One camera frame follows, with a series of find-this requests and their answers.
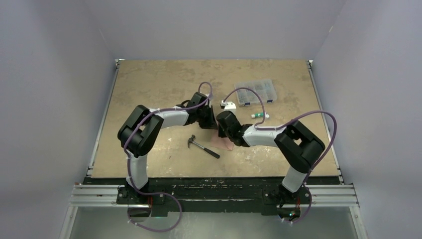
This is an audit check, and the black handled hammer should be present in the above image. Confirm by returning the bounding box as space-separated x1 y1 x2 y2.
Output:
187 134 220 159

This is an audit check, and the white green glue stick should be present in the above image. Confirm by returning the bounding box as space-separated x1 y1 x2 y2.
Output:
251 112 266 119

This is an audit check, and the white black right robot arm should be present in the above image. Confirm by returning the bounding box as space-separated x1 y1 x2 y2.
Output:
216 111 326 203

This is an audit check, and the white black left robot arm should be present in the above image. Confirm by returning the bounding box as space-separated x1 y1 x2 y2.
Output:
117 92 217 204

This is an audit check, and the clear plastic screw organizer box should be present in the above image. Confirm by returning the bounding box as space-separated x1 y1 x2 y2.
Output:
234 79 278 106

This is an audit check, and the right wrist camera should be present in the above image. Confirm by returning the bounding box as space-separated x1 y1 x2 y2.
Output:
220 101 237 113

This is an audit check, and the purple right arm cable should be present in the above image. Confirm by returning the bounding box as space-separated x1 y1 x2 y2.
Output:
221 87 338 225

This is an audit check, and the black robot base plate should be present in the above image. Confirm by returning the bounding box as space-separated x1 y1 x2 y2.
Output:
82 176 340 219

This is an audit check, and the aluminium frame rail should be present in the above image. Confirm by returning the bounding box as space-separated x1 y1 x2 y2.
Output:
60 59 365 239

